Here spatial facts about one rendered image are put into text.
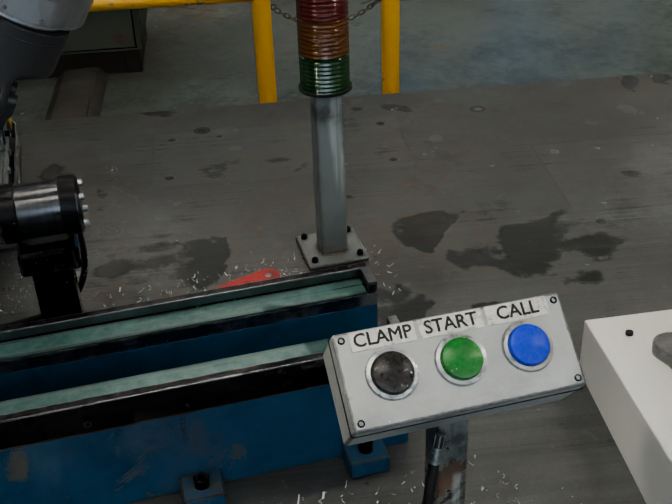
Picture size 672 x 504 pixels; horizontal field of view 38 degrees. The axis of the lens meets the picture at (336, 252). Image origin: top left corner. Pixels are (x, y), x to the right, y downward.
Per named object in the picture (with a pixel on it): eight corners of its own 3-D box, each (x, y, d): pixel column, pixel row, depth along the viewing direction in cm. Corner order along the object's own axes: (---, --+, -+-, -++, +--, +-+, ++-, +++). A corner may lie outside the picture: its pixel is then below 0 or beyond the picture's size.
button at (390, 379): (373, 402, 68) (378, 396, 66) (363, 360, 68) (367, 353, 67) (415, 393, 68) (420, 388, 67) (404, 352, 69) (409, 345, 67)
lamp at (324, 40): (304, 63, 112) (303, 25, 110) (292, 45, 117) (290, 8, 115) (355, 56, 114) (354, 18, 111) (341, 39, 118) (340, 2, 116)
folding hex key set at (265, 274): (224, 313, 119) (222, 300, 118) (212, 301, 121) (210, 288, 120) (286, 289, 123) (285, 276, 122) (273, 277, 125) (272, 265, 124)
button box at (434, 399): (343, 448, 70) (354, 434, 65) (320, 352, 72) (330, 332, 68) (564, 400, 74) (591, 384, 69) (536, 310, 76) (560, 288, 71)
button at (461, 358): (442, 388, 69) (448, 382, 67) (431, 347, 70) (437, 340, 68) (483, 379, 69) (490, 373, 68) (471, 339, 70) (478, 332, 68)
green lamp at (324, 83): (306, 100, 115) (304, 63, 112) (294, 81, 120) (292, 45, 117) (356, 93, 116) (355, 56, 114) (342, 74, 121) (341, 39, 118)
